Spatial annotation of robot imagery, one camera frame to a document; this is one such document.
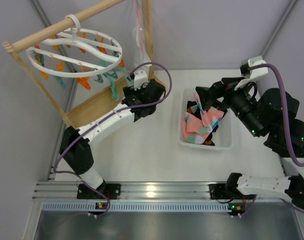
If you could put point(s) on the white round clip hanger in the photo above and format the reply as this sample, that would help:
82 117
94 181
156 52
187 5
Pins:
77 53

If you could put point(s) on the white plastic bag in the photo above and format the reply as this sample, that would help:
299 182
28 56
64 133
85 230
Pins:
138 33

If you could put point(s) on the aluminium rail base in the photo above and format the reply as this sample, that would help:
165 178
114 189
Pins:
151 197

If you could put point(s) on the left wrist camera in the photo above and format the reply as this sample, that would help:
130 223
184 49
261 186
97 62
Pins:
140 79

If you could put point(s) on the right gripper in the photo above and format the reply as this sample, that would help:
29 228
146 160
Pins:
219 89

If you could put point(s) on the wooden hanger stand frame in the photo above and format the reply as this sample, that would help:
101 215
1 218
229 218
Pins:
99 104

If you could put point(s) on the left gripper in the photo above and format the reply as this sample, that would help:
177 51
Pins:
131 92

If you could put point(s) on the white plastic basket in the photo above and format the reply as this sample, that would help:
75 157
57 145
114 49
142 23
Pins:
222 138

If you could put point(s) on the argyle orange black sock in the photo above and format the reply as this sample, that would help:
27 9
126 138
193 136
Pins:
208 143

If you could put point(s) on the pink sock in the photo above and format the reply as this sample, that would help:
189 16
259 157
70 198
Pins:
207 125
190 131

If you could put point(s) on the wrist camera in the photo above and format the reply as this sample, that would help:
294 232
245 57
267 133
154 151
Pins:
140 79
249 74

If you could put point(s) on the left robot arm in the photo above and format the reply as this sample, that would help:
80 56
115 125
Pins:
77 144

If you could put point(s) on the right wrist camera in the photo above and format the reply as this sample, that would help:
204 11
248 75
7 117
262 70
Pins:
249 74

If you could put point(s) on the mint green sock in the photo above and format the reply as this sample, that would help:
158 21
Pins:
115 94

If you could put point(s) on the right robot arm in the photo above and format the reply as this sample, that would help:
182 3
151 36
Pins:
273 116

